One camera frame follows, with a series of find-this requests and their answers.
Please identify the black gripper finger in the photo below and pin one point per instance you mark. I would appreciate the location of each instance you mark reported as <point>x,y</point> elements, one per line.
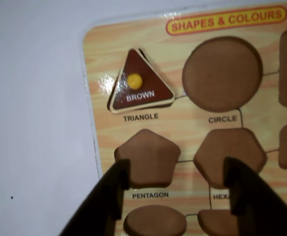
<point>261,209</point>
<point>104,194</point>

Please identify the brown triangle piece yellow pin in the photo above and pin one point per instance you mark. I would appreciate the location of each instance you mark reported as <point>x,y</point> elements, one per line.
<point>136,64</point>

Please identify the wooden shapes puzzle board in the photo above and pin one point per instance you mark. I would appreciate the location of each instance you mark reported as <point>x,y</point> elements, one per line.
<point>104,137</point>

